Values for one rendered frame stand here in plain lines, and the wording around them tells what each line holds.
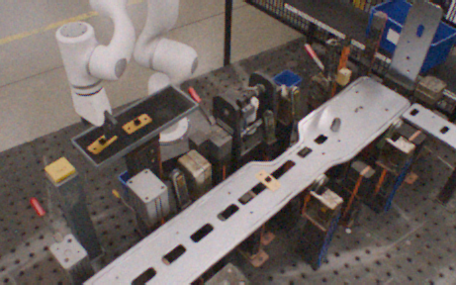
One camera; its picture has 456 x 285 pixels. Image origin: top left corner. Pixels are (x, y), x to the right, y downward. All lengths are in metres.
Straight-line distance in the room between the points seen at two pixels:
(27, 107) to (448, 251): 2.64
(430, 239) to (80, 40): 1.36
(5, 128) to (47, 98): 0.35
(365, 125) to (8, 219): 1.33
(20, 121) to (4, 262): 1.65
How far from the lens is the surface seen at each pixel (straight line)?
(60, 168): 1.32
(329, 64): 1.68
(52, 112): 3.26
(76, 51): 1.10
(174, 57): 1.59
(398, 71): 1.90
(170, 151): 1.83
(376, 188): 1.76
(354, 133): 1.65
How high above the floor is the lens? 2.13
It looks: 47 degrees down
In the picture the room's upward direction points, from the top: 1 degrees clockwise
